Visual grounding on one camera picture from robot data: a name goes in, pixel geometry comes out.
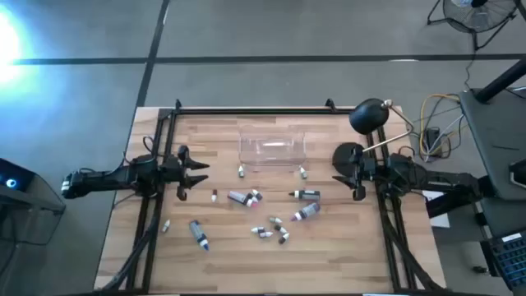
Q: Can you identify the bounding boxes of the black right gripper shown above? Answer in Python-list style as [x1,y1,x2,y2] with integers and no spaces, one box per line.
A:
[331,145,381,202]

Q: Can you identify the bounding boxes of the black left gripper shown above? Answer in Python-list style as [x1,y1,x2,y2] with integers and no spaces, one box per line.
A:
[159,144,210,202]

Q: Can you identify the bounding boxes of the large black-tip colouring bottle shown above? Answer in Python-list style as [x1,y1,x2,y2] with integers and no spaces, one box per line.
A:
[288,189,321,201]

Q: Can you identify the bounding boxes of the large pink-tip colouring bottle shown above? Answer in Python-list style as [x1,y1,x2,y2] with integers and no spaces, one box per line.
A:
[227,190,259,209]

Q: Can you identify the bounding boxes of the large blue-tip colouring bottle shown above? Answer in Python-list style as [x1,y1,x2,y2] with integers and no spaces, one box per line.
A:
[188,220,210,252]

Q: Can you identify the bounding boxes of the large purple-tip colouring bottle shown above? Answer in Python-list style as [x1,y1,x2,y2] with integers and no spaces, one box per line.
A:
[290,201,321,223]

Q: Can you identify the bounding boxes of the clear plastic bin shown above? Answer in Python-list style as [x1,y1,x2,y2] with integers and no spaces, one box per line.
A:
[238,124,307,173]

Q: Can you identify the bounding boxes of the black power adapter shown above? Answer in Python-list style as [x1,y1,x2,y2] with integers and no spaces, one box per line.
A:
[425,127,443,155]

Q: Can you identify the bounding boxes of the white paper sheet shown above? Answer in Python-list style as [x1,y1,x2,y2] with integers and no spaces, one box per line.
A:
[422,189,451,229]

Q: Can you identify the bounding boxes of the black desk leg bar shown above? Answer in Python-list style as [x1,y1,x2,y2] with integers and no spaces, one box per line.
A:
[426,192,496,219]

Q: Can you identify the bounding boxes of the dark grey side desk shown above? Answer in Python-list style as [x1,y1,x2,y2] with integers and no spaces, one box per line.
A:
[458,86,526,202]

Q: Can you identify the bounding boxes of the black slanted pole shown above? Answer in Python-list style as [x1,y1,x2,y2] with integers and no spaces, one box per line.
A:
[474,57,526,104]

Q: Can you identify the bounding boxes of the black computer blue light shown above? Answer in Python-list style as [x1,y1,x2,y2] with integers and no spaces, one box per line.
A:
[0,158,36,192]

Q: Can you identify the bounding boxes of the black keyboard blue keys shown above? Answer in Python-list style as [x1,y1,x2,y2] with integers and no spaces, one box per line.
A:
[480,230,526,291]

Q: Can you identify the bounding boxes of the black floor fan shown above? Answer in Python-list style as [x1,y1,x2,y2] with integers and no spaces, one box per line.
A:
[426,0,519,53]

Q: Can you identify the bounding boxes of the yellow cable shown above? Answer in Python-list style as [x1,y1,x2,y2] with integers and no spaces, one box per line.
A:
[418,93,461,157]

